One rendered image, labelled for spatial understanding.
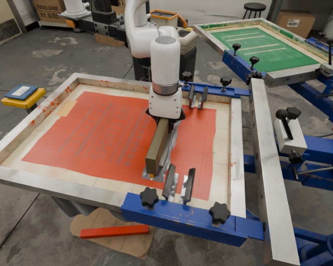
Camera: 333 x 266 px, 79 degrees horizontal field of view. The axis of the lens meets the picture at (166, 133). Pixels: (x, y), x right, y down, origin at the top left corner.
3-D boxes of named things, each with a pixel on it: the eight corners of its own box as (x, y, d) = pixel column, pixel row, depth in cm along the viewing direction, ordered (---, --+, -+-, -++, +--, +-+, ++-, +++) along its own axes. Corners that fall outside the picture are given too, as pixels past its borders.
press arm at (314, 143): (270, 154, 62) (276, 144, 59) (268, 140, 67) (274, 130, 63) (331, 165, 60) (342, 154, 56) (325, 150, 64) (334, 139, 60)
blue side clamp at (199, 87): (168, 98, 91) (169, 85, 86) (171, 92, 95) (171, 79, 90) (237, 107, 87) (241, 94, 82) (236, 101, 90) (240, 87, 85)
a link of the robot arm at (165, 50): (142, 23, 55) (176, 20, 56) (145, 60, 62) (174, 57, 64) (152, 46, 45) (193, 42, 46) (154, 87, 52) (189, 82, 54)
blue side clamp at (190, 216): (123, 219, 54) (119, 208, 49) (130, 201, 57) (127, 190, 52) (239, 247, 49) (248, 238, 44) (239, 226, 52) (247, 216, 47)
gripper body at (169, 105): (185, 79, 59) (183, 108, 67) (151, 75, 60) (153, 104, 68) (180, 94, 54) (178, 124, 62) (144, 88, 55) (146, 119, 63)
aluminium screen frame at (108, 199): (-25, 178, 61) (-34, 171, 58) (76, 79, 101) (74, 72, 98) (242, 241, 49) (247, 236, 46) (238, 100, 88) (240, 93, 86)
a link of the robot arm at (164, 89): (185, 73, 57) (185, 82, 59) (155, 69, 59) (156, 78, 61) (181, 88, 52) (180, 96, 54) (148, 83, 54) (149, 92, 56)
